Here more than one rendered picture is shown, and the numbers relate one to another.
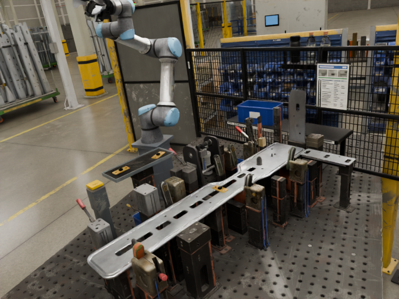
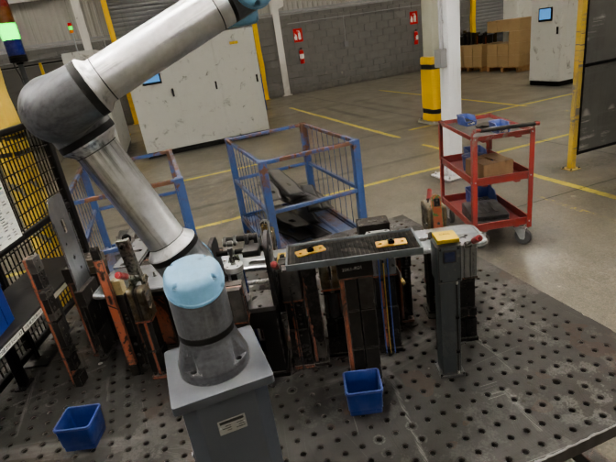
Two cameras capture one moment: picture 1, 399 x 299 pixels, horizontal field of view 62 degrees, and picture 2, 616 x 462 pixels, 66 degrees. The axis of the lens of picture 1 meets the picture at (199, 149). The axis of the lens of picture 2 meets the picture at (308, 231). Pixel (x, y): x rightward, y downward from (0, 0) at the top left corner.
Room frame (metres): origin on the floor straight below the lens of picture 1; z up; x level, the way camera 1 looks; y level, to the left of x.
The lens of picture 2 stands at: (2.51, 1.07, 1.72)
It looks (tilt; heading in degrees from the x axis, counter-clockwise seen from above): 22 degrees down; 224
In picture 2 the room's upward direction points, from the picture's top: 9 degrees counter-clockwise
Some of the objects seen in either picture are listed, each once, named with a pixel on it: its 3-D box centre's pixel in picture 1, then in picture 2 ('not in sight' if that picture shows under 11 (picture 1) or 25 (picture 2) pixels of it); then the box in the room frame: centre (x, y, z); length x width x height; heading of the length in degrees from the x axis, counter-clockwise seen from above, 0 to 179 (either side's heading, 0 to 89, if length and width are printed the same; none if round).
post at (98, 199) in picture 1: (105, 225); (447, 309); (1.40, 0.51, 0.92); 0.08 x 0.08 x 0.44; 42
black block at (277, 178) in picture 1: (279, 202); not in sight; (1.53, -0.40, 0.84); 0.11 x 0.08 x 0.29; 42
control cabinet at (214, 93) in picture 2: not in sight; (195, 80); (-3.14, -6.73, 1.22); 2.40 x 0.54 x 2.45; 152
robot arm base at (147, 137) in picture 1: (151, 132); (210, 343); (2.06, 0.30, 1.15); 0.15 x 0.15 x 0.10
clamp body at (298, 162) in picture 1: (298, 188); not in sight; (1.60, -0.52, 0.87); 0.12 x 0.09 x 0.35; 42
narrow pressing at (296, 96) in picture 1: (296, 116); (69, 241); (1.96, -0.63, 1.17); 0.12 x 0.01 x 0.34; 42
